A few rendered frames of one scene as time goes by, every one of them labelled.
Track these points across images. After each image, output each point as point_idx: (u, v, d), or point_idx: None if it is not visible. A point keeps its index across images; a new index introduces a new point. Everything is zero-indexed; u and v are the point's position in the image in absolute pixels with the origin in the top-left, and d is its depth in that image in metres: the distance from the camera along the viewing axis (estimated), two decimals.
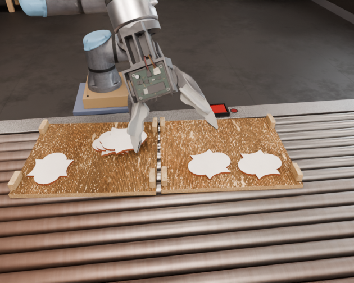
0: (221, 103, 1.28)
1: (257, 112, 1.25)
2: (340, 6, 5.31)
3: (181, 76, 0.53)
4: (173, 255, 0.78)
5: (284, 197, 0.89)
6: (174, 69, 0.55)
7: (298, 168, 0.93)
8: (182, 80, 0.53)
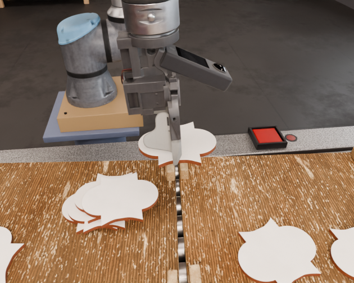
0: (270, 125, 0.83)
1: (327, 140, 0.80)
2: None
3: (167, 106, 0.47)
4: None
5: None
6: (177, 90, 0.46)
7: None
8: (168, 109, 0.47)
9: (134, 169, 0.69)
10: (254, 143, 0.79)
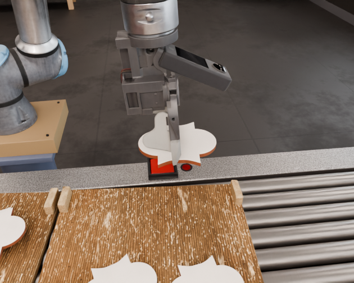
0: None
1: (220, 170, 0.84)
2: (341, 7, 4.90)
3: (167, 106, 0.47)
4: None
5: None
6: (176, 90, 0.46)
7: None
8: (167, 109, 0.47)
9: (19, 201, 0.73)
10: (148, 173, 0.82)
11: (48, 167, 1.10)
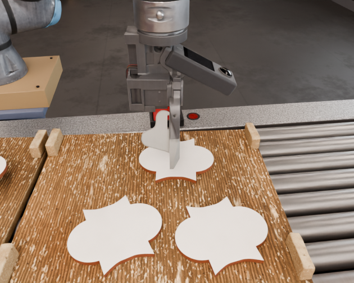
0: None
1: (231, 119, 0.74)
2: None
3: (169, 103, 0.47)
4: None
5: None
6: (181, 90, 0.46)
7: (302, 249, 0.42)
8: (169, 106, 0.47)
9: (3, 146, 0.63)
10: (150, 121, 0.73)
11: None
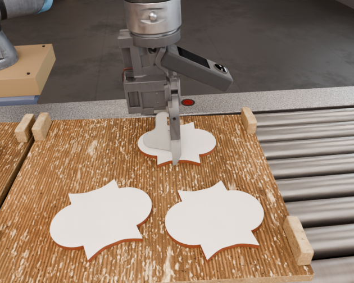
0: None
1: (227, 105, 0.72)
2: None
3: (168, 106, 0.47)
4: None
5: None
6: (178, 90, 0.46)
7: (300, 233, 0.39)
8: (168, 109, 0.47)
9: None
10: None
11: None
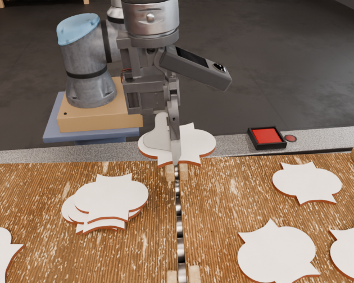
0: (269, 126, 0.83)
1: (327, 141, 0.80)
2: None
3: (167, 106, 0.47)
4: None
5: None
6: (177, 90, 0.46)
7: None
8: (167, 109, 0.47)
9: (134, 169, 0.69)
10: (253, 144, 0.79)
11: None
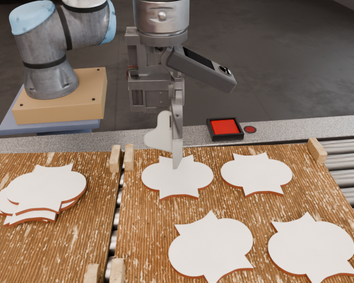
0: (229, 117, 0.80)
1: (287, 132, 0.77)
2: None
3: (171, 103, 0.47)
4: None
5: None
6: (182, 90, 0.46)
7: None
8: (171, 106, 0.47)
9: (78, 160, 0.66)
10: (210, 135, 0.76)
11: None
